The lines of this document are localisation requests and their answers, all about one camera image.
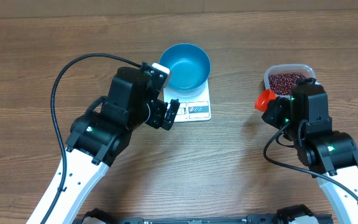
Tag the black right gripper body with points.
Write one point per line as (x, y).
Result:
(279, 113)

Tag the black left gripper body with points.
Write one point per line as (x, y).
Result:
(156, 113)

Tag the orange measuring scoop blue handle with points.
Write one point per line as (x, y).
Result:
(264, 98)

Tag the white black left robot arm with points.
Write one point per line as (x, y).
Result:
(101, 134)

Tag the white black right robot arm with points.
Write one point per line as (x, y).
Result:
(327, 155)

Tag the white digital kitchen scale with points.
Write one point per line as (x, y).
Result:
(194, 106)

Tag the blue plastic bowl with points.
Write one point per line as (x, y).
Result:
(190, 66)

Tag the red adzuki beans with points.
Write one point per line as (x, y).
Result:
(282, 83)

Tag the clear plastic food container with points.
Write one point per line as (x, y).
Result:
(287, 68)

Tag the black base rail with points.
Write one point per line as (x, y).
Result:
(296, 214)

